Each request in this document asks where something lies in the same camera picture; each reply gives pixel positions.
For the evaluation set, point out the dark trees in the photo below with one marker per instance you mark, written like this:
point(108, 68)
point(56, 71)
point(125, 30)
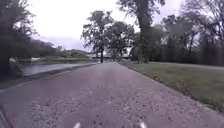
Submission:
point(13, 36)

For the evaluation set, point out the grass strip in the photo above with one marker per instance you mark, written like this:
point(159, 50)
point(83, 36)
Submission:
point(186, 80)

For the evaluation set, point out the thick-trunked tree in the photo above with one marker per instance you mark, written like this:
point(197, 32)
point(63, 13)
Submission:
point(144, 30)

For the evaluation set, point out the grey road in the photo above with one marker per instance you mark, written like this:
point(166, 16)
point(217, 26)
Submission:
point(43, 68)

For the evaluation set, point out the robot's own part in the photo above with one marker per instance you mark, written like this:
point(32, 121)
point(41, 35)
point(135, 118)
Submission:
point(143, 125)
point(77, 125)

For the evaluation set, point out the wood of trees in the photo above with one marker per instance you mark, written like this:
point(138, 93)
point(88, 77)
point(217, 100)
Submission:
point(193, 40)

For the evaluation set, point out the grassy bank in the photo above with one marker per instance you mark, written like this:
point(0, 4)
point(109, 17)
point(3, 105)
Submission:
point(66, 56)

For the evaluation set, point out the reddish gravel path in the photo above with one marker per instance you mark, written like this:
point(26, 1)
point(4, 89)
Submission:
point(106, 96)

